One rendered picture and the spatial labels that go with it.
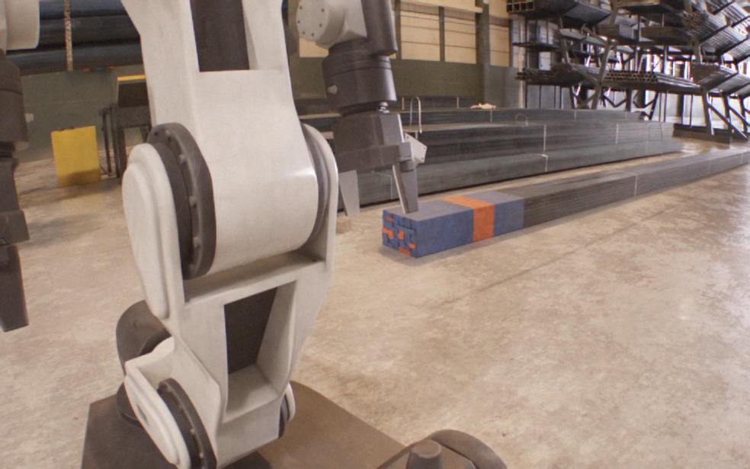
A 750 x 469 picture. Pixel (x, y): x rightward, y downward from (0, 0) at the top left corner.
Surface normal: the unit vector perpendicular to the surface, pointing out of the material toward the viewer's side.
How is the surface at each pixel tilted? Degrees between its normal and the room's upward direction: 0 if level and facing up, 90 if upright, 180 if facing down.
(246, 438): 106
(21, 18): 114
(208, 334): 101
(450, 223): 90
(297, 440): 0
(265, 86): 80
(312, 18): 90
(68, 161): 90
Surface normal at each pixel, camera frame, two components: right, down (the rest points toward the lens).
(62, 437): -0.02, -0.96
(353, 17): 0.69, 0.00
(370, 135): -0.71, 0.22
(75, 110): 0.59, 0.22
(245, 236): 0.66, 0.53
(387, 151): -0.01, 0.15
